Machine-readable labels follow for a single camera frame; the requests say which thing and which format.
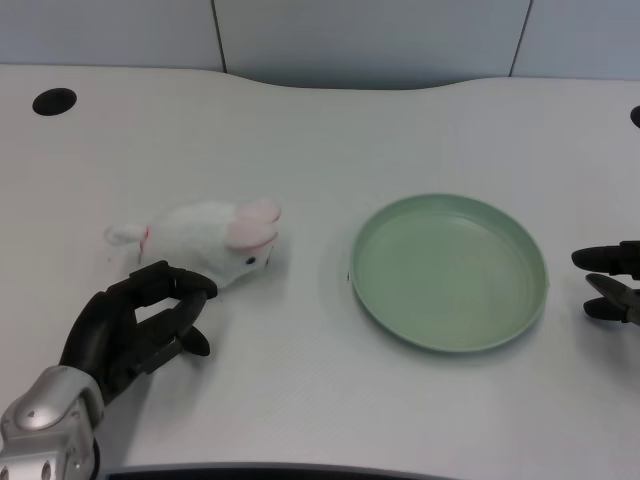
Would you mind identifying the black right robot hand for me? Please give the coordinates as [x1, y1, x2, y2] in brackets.
[571, 240, 640, 328]

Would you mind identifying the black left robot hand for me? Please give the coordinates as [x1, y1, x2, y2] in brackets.
[58, 260, 219, 406]

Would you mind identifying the white plush rabbit doll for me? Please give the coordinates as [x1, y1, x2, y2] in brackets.
[104, 197, 283, 291]

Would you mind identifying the green round plate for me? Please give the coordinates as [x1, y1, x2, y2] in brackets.
[348, 193, 551, 355]

